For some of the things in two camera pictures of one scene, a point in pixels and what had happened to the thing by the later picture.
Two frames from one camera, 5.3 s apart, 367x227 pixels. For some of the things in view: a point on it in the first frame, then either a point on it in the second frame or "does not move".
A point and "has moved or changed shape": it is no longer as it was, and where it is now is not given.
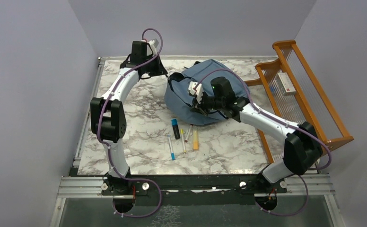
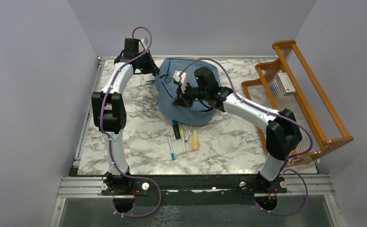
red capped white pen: x=189 y=131 does not move
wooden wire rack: x=285 y=90 does not move
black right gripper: x=199 y=107 to x=181 y=99
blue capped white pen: x=172 y=153 does not move
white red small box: x=285 y=83 does not move
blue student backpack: x=178 y=99 has moved or changed shape
